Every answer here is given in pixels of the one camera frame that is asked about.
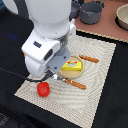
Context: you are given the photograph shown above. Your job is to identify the red toy tomato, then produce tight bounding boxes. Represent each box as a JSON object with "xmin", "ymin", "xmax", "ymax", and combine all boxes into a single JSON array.
[{"xmin": 37, "ymin": 82, "xmax": 50, "ymax": 97}]

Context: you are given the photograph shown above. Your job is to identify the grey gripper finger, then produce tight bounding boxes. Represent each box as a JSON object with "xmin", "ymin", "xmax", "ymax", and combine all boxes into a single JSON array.
[{"xmin": 45, "ymin": 54, "xmax": 72, "ymax": 80}]

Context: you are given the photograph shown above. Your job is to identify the yellow butter block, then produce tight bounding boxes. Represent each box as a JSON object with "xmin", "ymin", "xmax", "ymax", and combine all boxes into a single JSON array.
[{"xmin": 62, "ymin": 61, "xmax": 82, "ymax": 71}]

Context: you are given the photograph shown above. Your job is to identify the grey pot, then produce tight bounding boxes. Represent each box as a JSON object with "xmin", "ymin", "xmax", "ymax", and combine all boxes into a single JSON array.
[
  {"xmin": 80, "ymin": 0, "xmax": 104, "ymax": 24},
  {"xmin": 70, "ymin": 1, "xmax": 80, "ymax": 18}
]

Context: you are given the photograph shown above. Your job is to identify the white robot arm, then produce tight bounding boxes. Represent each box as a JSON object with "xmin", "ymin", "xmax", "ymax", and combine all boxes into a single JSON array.
[{"xmin": 2, "ymin": 0, "xmax": 76, "ymax": 77}]

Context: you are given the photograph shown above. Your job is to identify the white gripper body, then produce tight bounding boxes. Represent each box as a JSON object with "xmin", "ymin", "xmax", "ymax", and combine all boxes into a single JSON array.
[{"xmin": 22, "ymin": 19, "xmax": 76, "ymax": 77}]

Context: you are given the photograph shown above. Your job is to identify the right grey pot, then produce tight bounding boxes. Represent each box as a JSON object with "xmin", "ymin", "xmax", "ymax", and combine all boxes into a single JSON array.
[{"xmin": 80, "ymin": 0, "xmax": 104, "ymax": 24}]

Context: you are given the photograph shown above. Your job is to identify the cream bowl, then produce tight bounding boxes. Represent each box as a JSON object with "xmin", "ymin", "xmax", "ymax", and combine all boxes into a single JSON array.
[{"xmin": 116, "ymin": 4, "xmax": 128, "ymax": 30}]

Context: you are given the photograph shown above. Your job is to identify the woven beige placemat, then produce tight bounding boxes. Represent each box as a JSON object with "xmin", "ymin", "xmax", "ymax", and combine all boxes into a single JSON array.
[{"xmin": 15, "ymin": 36, "xmax": 116, "ymax": 128}]

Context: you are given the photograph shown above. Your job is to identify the knife with wooden handle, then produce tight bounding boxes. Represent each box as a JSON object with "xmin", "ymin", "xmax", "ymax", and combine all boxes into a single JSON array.
[{"xmin": 79, "ymin": 55, "xmax": 99, "ymax": 63}]

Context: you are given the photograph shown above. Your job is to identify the left grey pot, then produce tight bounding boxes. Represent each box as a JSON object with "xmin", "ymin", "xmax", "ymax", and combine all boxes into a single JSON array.
[{"xmin": 70, "ymin": 1, "xmax": 80, "ymax": 18}]

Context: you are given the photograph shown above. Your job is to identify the round wooden plate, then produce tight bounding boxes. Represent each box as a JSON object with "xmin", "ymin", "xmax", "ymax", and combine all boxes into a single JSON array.
[{"xmin": 59, "ymin": 55, "xmax": 84, "ymax": 79}]

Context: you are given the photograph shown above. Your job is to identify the fork with wooden handle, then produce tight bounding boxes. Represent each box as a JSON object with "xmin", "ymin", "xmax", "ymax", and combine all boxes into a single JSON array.
[{"xmin": 52, "ymin": 74, "xmax": 86, "ymax": 90}]

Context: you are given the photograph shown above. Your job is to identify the pink mat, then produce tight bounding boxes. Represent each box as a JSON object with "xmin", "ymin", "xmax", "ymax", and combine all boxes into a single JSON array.
[{"xmin": 75, "ymin": 0, "xmax": 128, "ymax": 42}]

